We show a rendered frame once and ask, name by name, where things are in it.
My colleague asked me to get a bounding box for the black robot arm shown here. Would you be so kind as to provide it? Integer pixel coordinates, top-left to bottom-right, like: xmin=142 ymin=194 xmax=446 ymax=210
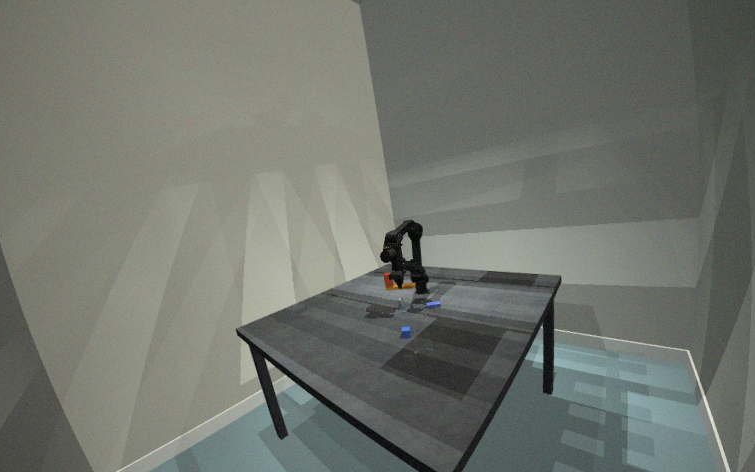
xmin=380 ymin=220 xmax=429 ymax=294

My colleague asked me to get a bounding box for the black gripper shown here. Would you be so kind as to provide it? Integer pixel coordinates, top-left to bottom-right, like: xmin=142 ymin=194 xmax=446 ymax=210
xmin=389 ymin=256 xmax=407 ymax=289

